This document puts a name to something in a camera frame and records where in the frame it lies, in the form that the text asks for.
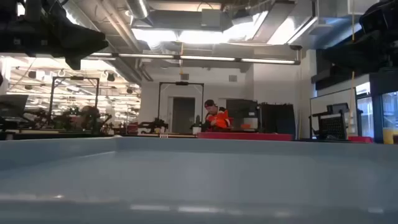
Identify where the black gantry frame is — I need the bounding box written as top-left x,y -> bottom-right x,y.
49,76 -> 100,134
157,81 -> 205,133

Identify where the person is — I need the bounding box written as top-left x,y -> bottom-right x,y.
203,99 -> 233,132

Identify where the yellow container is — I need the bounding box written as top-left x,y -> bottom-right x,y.
382,127 -> 395,145

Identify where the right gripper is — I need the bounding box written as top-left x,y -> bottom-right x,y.
321,0 -> 398,74

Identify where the silver ventilation duct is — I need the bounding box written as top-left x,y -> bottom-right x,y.
126,0 -> 150,20

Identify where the long linear light fixture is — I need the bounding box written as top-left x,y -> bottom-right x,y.
88,52 -> 302,66

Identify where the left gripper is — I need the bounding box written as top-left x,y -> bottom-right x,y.
0,0 -> 109,71

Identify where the blue-grey plastic tray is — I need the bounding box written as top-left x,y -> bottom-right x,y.
0,136 -> 398,224

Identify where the black cabinet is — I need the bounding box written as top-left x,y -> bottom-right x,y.
257,102 -> 296,139

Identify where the glass door cabinet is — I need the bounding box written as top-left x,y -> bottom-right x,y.
369,72 -> 398,144

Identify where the grey door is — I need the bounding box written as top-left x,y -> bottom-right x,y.
172,96 -> 196,134

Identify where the small red container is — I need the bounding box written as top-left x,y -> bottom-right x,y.
347,135 -> 374,144

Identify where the grey monitor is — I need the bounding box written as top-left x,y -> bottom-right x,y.
0,94 -> 29,118

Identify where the red round plate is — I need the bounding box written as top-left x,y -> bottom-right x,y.
197,132 -> 294,142

